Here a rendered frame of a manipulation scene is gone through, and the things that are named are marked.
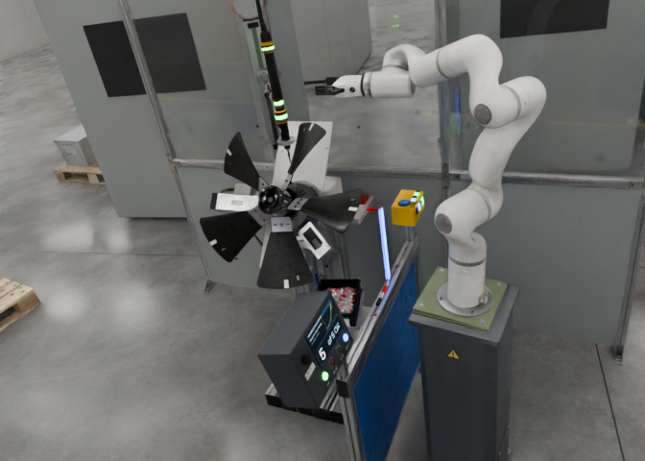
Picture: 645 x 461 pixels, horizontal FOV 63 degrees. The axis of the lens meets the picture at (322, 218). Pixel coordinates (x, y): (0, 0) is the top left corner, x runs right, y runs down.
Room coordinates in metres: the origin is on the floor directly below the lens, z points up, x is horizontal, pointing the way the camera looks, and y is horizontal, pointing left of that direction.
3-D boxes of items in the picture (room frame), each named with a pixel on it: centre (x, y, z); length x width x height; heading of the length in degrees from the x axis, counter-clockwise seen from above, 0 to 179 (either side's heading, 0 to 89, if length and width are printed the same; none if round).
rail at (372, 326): (1.62, -0.18, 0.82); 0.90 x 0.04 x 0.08; 151
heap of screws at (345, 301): (1.64, 0.00, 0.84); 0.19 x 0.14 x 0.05; 165
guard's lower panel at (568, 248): (2.51, -0.26, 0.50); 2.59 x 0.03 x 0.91; 61
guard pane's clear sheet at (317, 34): (2.51, -0.26, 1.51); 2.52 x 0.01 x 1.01; 61
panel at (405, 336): (1.62, -0.18, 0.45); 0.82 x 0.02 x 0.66; 151
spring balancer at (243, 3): (2.60, 0.17, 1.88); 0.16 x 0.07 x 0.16; 96
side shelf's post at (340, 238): (2.42, -0.08, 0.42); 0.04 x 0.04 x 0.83; 61
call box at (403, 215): (1.97, -0.37, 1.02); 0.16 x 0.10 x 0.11; 151
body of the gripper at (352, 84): (1.74, -0.18, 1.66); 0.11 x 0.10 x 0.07; 61
